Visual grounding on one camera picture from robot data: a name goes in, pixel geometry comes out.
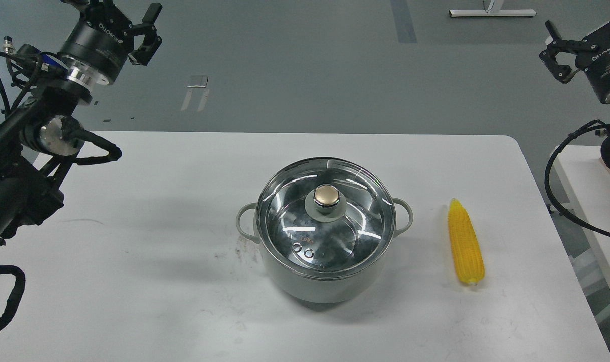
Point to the glass pot lid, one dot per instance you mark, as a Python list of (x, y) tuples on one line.
[(325, 217)]

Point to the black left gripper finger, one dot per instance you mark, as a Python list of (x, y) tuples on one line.
[(151, 41)]

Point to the white side table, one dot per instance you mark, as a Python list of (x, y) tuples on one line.
[(587, 184)]

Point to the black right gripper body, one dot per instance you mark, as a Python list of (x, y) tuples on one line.
[(596, 62)]

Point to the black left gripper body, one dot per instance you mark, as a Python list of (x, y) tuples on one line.
[(98, 40)]

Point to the yellow corn cob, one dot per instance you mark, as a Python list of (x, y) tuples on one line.
[(466, 254)]

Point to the grey steel cooking pot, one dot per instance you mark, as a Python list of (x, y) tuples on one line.
[(316, 290)]

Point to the white stand base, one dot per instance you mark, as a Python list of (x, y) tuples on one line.
[(492, 9)]

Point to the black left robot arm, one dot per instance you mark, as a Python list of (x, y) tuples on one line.
[(40, 140)]

